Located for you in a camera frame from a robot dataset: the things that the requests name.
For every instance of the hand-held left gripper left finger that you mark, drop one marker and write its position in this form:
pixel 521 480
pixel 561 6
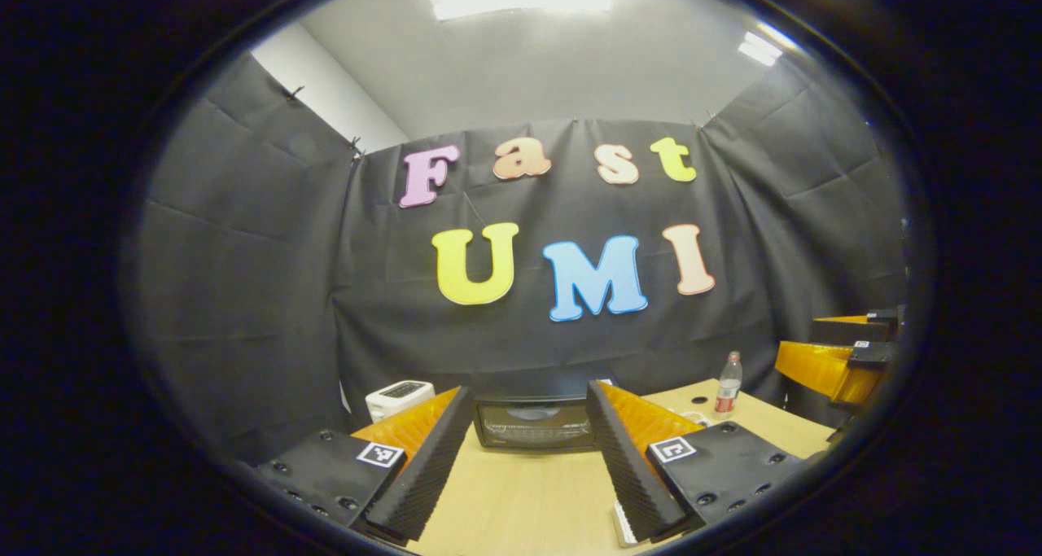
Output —
pixel 431 466

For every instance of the black electric oven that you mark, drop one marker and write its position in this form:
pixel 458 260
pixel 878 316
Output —
pixel 529 434

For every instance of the white toaster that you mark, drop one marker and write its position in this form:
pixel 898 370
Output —
pixel 399 397

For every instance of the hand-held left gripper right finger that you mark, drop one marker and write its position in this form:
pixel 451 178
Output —
pixel 627 466

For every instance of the clear bottle red label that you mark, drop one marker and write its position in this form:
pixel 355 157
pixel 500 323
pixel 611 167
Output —
pixel 727 393

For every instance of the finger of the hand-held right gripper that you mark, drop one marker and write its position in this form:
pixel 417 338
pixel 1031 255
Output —
pixel 847 332
pixel 814 365

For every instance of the black backdrop cloth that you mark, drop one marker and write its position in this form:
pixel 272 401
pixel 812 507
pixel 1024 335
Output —
pixel 244 295

